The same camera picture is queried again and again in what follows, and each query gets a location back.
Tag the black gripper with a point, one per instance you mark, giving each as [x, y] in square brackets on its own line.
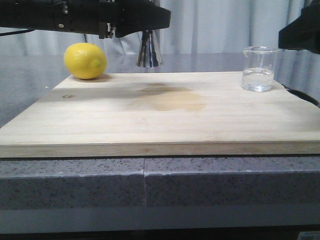
[71, 16]

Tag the white label sticker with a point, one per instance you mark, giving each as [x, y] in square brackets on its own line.
[309, 235]

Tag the grey curtain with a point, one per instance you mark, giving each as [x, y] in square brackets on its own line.
[196, 27]

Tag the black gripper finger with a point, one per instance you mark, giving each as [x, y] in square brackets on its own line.
[140, 15]
[304, 32]

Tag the yellow lemon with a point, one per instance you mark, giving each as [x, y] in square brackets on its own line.
[85, 61]

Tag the silver double jigger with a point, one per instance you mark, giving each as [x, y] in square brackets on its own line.
[149, 55]

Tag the clear glass beaker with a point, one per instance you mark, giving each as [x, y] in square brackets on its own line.
[259, 68]

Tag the light wooden cutting board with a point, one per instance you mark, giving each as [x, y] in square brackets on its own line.
[162, 114]

